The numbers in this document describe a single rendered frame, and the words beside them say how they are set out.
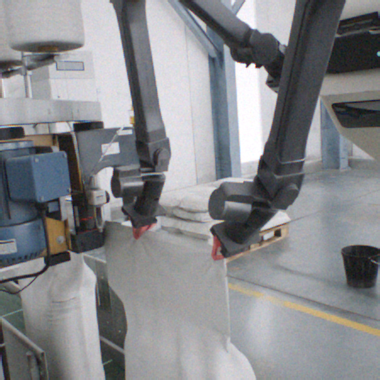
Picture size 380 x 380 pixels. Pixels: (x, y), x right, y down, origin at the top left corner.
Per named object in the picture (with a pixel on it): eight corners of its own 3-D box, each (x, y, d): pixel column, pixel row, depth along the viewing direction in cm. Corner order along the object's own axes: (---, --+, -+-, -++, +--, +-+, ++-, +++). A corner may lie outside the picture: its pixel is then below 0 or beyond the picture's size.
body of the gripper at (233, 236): (206, 230, 87) (225, 209, 82) (241, 219, 94) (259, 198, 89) (224, 257, 85) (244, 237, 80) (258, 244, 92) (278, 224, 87)
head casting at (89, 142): (157, 213, 137) (148, 117, 132) (86, 231, 121) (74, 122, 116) (107, 203, 159) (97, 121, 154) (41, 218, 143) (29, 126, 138)
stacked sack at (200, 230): (257, 226, 431) (256, 211, 429) (210, 242, 387) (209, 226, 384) (224, 221, 462) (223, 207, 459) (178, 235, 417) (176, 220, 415)
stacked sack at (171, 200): (225, 199, 453) (224, 185, 450) (175, 212, 412) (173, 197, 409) (198, 195, 486) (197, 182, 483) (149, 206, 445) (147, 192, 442)
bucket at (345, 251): (389, 281, 334) (389, 248, 330) (371, 293, 315) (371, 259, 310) (352, 273, 356) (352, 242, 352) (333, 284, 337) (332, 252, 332)
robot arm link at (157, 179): (171, 177, 104) (160, 164, 108) (146, 179, 100) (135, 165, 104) (164, 200, 108) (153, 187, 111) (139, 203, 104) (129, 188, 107)
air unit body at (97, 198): (113, 230, 120) (107, 174, 117) (97, 234, 117) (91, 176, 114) (104, 228, 123) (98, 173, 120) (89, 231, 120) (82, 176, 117)
